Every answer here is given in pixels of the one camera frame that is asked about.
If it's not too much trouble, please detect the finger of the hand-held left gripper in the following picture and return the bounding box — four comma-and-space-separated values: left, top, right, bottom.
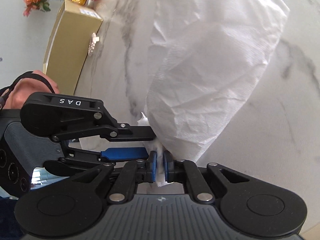
58, 147, 148, 172
52, 93, 156, 142

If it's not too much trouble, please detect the person's dark blue clothing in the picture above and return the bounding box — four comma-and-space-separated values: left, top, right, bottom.
0, 190, 23, 240

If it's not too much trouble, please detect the black wrist strap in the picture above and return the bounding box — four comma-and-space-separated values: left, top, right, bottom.
0, 70, 56, 110

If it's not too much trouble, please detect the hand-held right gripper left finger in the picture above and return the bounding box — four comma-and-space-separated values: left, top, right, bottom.
70, 151, 158, 203

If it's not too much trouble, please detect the beige beaded bracelet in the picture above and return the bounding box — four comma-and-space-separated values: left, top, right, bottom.
87, 32, 100, 57

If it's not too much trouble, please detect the white paper napkin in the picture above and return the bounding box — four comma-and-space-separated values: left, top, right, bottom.
136, 0, 291, 188

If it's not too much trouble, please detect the person's left hand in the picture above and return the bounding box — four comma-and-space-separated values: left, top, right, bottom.
5, 70, 60, 110

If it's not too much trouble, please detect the tan cardboard box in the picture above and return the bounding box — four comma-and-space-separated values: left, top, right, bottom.
42, 0, 103, 96

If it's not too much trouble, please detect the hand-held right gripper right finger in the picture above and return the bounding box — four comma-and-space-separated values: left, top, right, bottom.
163, 151, 252, 203

